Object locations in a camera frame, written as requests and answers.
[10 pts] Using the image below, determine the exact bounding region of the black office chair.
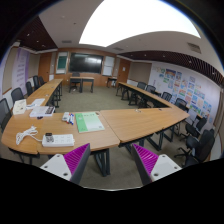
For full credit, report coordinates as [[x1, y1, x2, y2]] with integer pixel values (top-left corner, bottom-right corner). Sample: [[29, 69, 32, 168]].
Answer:
[[179, 129, 215, 168], [0, 98, 11, 132]]

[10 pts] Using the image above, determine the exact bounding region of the right whiteboard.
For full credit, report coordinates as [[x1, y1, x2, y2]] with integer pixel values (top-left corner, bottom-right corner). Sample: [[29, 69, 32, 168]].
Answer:
[[103, 56, 115, 76]]

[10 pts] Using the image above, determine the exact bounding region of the white coiled cable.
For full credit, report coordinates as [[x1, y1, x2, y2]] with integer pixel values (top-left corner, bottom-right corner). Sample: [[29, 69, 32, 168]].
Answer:
[[15, 125, 43, 146]]

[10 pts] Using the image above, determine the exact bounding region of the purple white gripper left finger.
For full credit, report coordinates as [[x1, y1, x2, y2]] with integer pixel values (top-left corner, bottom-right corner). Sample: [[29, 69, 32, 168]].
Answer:
[[41, 143, 90, 184]]

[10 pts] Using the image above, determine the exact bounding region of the black wall screen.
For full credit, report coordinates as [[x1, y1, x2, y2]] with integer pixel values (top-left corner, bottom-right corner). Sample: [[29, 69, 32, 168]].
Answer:
[[69, 53, 103, 74]]

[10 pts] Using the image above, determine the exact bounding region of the wooden front desk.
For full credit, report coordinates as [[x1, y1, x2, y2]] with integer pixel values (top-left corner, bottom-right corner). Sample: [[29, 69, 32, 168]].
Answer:
[[79, 77, 94, 93]]

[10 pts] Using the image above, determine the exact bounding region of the black chair behind desk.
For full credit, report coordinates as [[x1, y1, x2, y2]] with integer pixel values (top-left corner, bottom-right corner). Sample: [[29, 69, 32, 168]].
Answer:
[[70, 72, 81, 88]]

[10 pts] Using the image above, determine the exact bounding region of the white power strip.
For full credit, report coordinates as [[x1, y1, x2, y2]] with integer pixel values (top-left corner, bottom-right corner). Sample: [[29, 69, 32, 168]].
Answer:
[[42, 134, 75, 147]]

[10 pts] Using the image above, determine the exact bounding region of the grey charger plug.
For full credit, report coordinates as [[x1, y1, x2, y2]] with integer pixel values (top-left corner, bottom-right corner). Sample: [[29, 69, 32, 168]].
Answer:
[[45, 133, 54, 142]]

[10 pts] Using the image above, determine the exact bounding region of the marker pens bundle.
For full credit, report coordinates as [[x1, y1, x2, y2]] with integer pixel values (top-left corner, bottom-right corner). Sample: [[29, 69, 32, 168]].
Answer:
[[62, 112, 74, 124]]

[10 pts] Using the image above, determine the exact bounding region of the purple wall banner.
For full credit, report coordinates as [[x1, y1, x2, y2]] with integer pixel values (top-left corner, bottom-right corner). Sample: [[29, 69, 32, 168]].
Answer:
[[12, 48, 30, 94]]

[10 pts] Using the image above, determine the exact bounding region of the cream booklet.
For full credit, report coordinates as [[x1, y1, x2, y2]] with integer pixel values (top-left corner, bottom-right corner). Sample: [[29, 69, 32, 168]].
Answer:
[[13, 99, 26, 115]]

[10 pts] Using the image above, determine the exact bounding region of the white book stack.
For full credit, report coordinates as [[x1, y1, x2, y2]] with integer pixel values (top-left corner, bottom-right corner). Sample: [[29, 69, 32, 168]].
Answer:
[[30, 106, 55, 117]]

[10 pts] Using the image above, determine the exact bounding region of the green folder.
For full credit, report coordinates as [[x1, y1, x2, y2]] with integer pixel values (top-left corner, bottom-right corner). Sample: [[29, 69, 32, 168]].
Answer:
[[75, 112, 104, 133]]

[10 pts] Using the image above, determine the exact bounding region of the black office chair right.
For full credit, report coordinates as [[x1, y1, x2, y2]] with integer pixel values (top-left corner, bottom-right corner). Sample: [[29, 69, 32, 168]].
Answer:
[[179, 129, 215, 168]]

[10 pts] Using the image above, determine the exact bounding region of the black office chair left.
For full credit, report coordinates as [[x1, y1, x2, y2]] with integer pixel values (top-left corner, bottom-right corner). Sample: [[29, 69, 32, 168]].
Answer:
[[0, 98, 11, 132]]

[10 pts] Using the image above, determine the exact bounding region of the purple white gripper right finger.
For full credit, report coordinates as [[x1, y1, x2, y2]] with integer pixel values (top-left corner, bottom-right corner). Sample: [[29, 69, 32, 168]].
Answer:
[[131, 144, 181, 185]]

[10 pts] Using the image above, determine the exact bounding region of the white paper sheet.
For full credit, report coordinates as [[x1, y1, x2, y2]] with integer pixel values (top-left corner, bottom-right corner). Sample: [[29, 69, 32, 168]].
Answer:
[[26, 98, 45, 108]]

